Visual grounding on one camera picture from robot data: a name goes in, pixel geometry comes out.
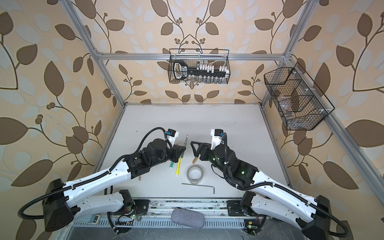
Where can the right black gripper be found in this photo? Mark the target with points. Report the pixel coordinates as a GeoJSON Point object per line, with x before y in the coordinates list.
{"type": "Point", "coordinates": [203, 145]}

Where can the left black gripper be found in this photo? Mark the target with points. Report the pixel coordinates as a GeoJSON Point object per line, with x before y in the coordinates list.
{"type": "Point", "coordinates": [176, 149]}

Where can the olive green fineliner pen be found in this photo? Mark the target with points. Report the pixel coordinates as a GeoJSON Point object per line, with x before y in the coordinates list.
{"type": "Point", "coordinates": [185, 145]}

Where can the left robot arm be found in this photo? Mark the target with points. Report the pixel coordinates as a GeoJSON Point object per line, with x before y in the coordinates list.
{"type": "Point", "coordinates": [64, 202]}

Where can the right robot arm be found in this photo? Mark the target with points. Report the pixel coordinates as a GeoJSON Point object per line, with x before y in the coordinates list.
{"type": "Point", "coordinates": [265, 196]}

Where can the yellow highlighter pen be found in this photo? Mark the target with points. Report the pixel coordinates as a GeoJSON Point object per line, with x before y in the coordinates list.
{"type": "Point", "coordinates": [178, 166]}

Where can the clear tape roll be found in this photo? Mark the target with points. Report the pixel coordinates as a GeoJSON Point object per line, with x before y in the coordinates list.
{"type": "Point", "coordinates": [195, 174]}

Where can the metal hex key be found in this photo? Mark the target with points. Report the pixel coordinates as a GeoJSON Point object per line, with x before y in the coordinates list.
{"type": "Point", "coordinates": [202, 186]}

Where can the grey fabric pouch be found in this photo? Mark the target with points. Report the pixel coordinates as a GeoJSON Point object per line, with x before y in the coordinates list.
{"type": "Point", "coordinates": [188, 218]}

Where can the black socket holder tool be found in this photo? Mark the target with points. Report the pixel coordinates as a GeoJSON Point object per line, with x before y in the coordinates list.
{"type": "Point", "coordinates": [197, 71]}

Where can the grey remote device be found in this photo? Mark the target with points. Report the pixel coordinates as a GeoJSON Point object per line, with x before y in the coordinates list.
{"type": "Point", "coordinates": [90, 219]}

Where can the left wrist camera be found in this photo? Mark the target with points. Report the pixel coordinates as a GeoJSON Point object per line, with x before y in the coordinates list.
{"type": "Point", "coordinates": [172, 136]}

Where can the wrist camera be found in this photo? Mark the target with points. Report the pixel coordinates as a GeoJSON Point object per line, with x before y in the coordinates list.
{"type": "Point", "coordinates": [172, 136]}
{"type": "Point", "coordinates": [217, 135]}

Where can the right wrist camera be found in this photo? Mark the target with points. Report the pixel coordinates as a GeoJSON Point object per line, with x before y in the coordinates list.
{"type": "Point", "coordinates": [217, 135]}

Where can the back wire basket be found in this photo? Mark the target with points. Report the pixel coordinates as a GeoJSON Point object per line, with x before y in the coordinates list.
{"type": "Point", "coordinates": [215, 57]}

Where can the wire basket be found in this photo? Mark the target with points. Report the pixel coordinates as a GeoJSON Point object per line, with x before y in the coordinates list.
{"type": "Point", "coordinates": [300, 101]}
{"type": "Point", "coordinates": [215, 57]}

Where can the right wire basket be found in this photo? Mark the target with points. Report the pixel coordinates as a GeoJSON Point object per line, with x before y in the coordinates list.
{"type": "Point", "coordinates": [300, 101]}

